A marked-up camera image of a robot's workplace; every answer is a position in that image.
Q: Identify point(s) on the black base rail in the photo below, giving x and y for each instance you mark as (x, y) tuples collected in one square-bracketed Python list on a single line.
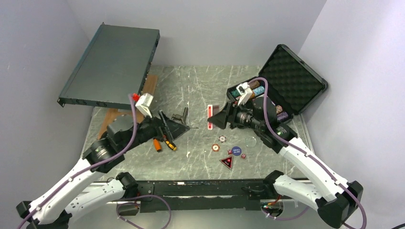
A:
[(248, 194)]

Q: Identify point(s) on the dark grey rack server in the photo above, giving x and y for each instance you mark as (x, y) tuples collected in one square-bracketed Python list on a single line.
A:
[(115, 64)]

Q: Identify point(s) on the white blue poker chip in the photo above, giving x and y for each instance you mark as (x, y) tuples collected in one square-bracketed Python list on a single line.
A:
[(222, 139)]

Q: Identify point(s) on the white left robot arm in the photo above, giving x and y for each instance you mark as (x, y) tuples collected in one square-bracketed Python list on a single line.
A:
[(64, 202)]

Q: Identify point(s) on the orange black screwdriver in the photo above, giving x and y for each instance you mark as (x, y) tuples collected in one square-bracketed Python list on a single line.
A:
[(169, 143)]

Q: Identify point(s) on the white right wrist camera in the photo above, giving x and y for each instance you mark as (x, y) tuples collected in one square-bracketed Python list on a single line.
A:
[(245, 93)]

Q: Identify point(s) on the blue small blind button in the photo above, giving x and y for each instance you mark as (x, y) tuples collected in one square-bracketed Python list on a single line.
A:
[(236, 151)]

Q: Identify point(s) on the black poker set case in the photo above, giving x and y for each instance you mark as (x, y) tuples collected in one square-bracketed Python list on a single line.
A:
[(284, 87)]

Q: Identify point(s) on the clear plastic disc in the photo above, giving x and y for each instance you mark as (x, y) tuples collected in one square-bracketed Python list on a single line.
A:
[(251, 141)]

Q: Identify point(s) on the brown wooden board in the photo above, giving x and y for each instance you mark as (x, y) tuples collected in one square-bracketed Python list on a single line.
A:
[(112, 113)]

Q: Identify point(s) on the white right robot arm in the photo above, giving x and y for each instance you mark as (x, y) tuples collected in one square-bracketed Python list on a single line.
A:
[(333, 197)]

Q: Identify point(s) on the red black triangular button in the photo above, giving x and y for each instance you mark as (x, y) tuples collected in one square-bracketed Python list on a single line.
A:
[(228, 162)]

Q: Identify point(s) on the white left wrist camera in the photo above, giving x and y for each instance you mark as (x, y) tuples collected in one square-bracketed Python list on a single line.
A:
[(142, 103)]

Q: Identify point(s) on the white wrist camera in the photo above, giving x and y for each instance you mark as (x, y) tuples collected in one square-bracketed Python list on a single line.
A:
[(245, 93), (142, 103)]

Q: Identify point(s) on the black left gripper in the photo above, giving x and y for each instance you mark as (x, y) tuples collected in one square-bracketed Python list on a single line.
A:
[(175, 129)]

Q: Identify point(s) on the orange white poker chip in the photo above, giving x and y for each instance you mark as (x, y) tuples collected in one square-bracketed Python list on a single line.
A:
[(215, 147)]

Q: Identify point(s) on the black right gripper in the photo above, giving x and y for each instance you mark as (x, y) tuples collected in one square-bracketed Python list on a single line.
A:
[(221, 119)]

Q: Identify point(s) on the grey metal clamp tool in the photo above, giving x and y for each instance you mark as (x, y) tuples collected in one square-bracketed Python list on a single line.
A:
[(181, 118)]

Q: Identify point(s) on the red playing card deck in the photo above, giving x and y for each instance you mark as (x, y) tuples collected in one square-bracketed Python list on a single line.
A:
[(212, 109)]

